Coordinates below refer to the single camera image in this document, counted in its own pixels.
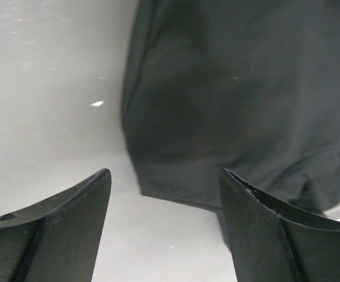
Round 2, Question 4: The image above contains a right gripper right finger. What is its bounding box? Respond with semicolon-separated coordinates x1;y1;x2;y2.
219;169;340;282

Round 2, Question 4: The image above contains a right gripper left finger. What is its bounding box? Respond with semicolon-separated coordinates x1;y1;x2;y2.
0;169;112;282

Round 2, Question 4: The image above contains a black brushstroke print t-shirt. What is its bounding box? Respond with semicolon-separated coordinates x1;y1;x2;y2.
121;0;340;244

